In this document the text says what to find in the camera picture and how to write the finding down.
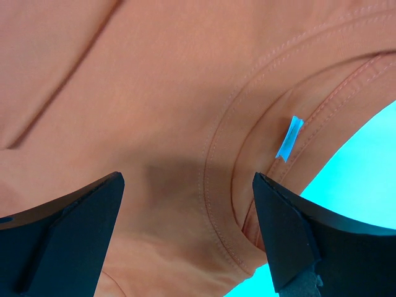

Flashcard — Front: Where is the orange t-shirt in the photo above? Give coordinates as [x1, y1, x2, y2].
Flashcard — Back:
[1, 1, 395, 296]

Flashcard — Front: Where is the white shirt label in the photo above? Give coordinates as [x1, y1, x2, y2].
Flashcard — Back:
[275, 116, 304, 163]

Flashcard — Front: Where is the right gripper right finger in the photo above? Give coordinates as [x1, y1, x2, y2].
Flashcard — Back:
[252, 173, 395, 297]

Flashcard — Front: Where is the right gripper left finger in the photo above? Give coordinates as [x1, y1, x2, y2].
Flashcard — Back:
[1, 172, 124, 297]

